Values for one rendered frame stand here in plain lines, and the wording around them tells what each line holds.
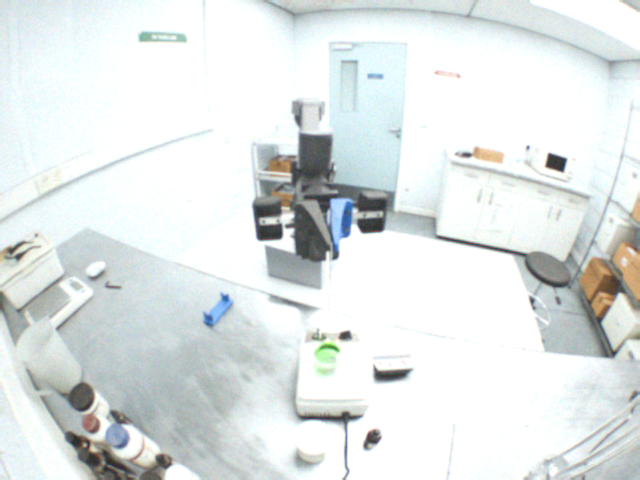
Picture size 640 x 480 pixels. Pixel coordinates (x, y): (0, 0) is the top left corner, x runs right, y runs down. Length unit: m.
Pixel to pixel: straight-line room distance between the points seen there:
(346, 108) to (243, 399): 3.11
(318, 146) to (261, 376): 0.46
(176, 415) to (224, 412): 0.10
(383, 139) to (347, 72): 0.90
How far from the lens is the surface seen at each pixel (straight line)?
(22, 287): 1.25
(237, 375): 0.61
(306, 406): 0.49
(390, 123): 3.22
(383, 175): 3.35
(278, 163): 2.68
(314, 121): 0.59
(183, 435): 0.59
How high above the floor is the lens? 1.41
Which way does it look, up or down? 31 degrees down
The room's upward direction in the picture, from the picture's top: straight up
